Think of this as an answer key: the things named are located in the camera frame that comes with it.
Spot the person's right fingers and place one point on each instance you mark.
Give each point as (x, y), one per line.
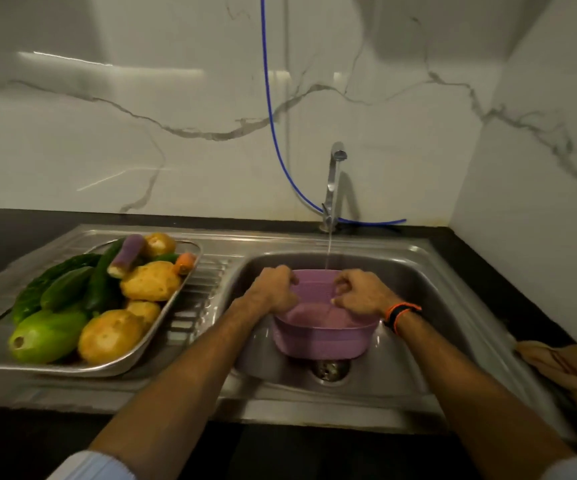
(344, 289)

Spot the dark green bitter gourd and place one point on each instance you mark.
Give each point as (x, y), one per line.
(31, 294)

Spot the small green vegetable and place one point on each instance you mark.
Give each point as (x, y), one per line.
(167, 257)

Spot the orange and black wristband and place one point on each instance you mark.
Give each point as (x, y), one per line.
(399, 314)

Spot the person's right forearm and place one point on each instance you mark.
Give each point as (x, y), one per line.
(473, 394)

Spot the white right shirt sleeve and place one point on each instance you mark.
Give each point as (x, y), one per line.
(576, 469)

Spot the brown cloth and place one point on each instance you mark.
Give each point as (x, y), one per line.
(568, 369)

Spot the stainless steel sink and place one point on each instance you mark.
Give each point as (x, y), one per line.
(408, 304)

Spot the orange carrot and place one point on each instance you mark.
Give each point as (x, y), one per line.
(185, 263)

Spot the short dark green cucumber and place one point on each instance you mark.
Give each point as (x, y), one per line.
(66, 289)

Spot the white shirt sleeve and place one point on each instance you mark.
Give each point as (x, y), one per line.
(91, 467)
(576, 469)

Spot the chrome sink faucet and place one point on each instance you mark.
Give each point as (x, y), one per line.
(332, 189)

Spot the small round potato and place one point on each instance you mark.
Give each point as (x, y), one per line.
(160, 244)

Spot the stainless steel tray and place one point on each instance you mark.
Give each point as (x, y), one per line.
(168, 314)

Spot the person's left fingers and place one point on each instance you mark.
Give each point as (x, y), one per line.
(284, 279)

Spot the steel sink drain strainer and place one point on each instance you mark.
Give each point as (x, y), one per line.
(330, 370)

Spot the white left shirt sleeve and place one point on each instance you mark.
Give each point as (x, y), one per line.
(91, 467)

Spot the purple eggplant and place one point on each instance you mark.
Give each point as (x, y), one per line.
(127, 254)

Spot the small half-hidden potato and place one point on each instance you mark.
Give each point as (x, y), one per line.
(144, 310)

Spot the large smooth potato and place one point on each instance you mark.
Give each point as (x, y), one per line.
(109, 337)

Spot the person's right hand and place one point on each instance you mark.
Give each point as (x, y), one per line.
(366, 294)

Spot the knobbly yellow potato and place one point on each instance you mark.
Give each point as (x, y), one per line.
(151, 282)

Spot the light green gourd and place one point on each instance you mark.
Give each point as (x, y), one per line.
(48, 337)

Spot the person's left hand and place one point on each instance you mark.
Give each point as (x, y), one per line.
(268, 292)

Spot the pink plastic strainer basket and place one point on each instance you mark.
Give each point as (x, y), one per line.
(321, 334)

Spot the long dark green cucumber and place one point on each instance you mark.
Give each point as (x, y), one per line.
(99, 284)

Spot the person's left forearm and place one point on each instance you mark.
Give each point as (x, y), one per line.
(183, 384)

